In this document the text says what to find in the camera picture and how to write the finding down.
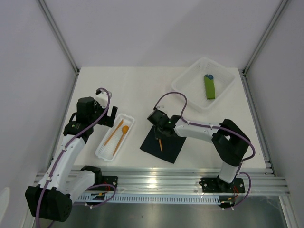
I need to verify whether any corner frame post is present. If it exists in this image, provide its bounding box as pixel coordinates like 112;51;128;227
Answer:
36;0;80;75
241;0;292;74

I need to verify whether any white narrow cutlery tray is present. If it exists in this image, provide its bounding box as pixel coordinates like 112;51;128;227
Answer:
95;114;135;162

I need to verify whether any green rolled napkin bundle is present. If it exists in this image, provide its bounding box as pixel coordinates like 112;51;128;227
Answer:
204;75;216;100

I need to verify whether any large white basket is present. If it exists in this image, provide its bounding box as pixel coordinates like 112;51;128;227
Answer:
171;57;236;112

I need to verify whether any orange plastic spoon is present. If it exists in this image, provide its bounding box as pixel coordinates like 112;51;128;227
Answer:
113;125;129;156

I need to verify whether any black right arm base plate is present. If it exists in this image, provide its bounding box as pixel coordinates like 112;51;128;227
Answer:
199;177;245;193

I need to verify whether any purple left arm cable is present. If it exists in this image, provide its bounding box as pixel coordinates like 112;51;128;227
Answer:
33;87;117;224

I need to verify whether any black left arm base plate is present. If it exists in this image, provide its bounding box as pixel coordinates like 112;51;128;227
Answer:
88;176;118;192

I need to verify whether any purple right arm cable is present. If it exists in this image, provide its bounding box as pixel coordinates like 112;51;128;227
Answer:
154;92;256;209

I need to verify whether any aluminium frame rail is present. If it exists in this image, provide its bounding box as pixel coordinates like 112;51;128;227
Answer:
100;166;290;196

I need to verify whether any right corner frame post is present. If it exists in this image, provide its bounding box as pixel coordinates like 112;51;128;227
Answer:
241;0;292;74

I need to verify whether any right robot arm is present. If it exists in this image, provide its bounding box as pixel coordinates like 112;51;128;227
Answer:
147;109;255;192

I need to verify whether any orange plastic knife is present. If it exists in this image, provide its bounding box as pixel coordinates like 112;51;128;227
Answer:
104;119;124;146

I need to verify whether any dark navy paper napkin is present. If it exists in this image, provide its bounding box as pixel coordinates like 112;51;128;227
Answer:
140;127;186;164

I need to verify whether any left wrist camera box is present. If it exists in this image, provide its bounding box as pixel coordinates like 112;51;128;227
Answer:
95;90;108;109

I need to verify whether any white slotted cable duct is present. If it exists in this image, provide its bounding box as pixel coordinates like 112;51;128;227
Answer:
76;193;220;205

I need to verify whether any left corner frame post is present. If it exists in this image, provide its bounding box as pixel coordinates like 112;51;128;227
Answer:
36;0;80;75

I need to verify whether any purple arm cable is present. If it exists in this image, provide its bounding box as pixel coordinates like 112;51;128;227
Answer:
154;92;256;209
33;87;117;224

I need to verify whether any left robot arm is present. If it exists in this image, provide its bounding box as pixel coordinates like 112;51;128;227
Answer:
25;96;118;222

